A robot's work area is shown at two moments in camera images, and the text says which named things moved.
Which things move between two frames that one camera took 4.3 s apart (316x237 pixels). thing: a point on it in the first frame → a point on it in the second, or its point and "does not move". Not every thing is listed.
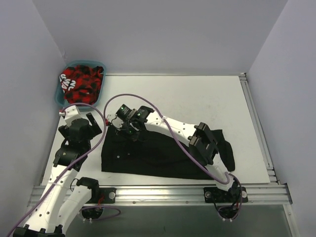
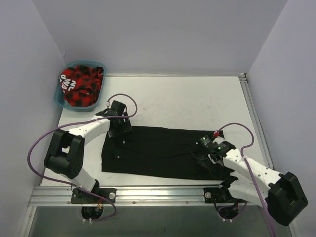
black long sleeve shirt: (154, 155) does not move
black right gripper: (121, 127) → (202, 155)
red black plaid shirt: (81, 84) does not move
